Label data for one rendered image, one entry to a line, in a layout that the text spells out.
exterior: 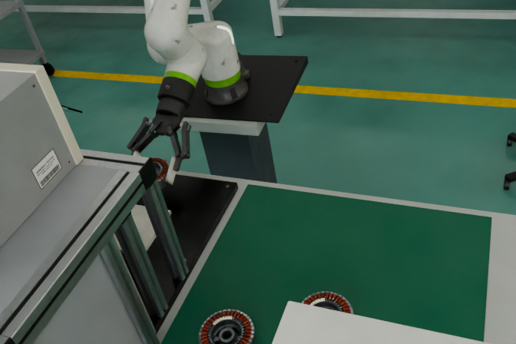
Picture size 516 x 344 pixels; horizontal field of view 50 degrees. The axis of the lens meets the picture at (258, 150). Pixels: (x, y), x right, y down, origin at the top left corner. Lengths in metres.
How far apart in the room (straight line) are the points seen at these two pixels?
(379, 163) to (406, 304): 1.54
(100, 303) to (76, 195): 0.19
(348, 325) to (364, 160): 2.12
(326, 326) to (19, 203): 0.59
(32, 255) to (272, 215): 0.64
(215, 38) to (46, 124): 0.80
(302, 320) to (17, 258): 0.51
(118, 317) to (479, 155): 2.03
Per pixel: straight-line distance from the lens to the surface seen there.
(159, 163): 1.48
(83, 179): 1.07
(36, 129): 1.02
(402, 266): 1.27
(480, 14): 3.59
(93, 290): 1.00
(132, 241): 1.07
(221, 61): 1.75
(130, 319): 1.13
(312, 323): 0.63
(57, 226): 0.99
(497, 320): 1.21
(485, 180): 2.64
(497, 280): 1.27
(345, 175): 2.63
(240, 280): 1.27
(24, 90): 1.00
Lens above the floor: 1.72
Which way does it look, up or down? 37 degrees down
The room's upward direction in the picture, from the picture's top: 11 degrees counter-clockwise
